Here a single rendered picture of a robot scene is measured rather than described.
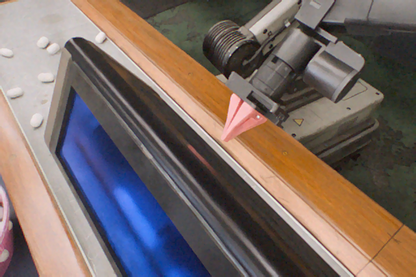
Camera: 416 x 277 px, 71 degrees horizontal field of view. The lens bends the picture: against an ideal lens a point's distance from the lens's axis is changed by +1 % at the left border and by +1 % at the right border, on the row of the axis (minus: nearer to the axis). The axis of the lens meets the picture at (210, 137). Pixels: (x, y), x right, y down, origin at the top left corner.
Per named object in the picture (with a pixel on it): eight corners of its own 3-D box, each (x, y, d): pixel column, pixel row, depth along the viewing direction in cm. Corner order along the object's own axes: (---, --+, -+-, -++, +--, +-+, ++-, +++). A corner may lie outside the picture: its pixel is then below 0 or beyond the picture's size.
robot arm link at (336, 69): (330, 3, 47) (320, -21, 40) (396, 38, 42) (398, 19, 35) (284, 67, 51) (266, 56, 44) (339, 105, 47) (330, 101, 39)
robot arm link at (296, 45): (298, 33, 48) (292, 16, 43) (332, 54, 46) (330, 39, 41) (270, 67, 50) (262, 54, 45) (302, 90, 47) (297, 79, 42)
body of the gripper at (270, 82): (270, 115, 42) (304, 73, 41) (225, 79, 47) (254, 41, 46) (283, 125, 48) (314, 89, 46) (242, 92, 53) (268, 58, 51)
